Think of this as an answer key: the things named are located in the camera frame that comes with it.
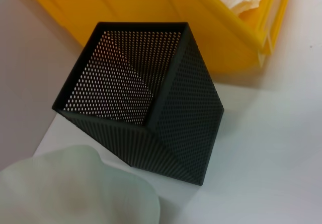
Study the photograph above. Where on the black mesh pen holder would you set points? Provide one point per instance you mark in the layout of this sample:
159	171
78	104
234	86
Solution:
188	108

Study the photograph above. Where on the translucent glass fruit plate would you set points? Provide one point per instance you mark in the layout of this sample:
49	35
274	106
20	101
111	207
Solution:
63	188

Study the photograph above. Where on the yellow plastic bin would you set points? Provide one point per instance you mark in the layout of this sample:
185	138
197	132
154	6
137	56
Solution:
100	15

